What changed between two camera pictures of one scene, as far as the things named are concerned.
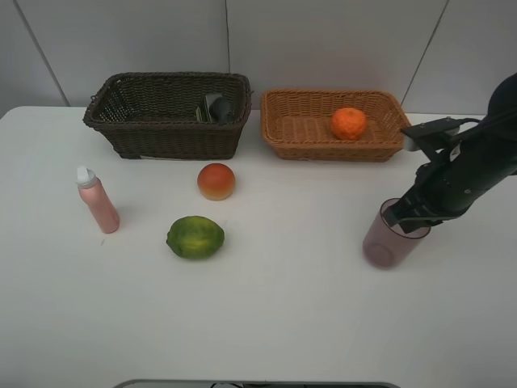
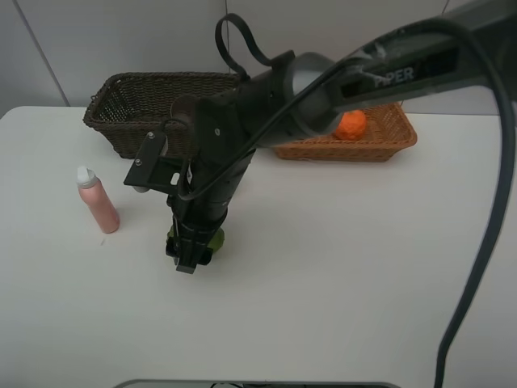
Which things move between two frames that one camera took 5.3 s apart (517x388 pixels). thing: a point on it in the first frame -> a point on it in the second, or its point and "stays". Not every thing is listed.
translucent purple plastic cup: [388, 246] -> [183, 108]
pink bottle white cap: [94, 194] stays
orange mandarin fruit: [348, 124] stays
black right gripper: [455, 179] -> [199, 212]
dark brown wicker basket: [152, 115] stays
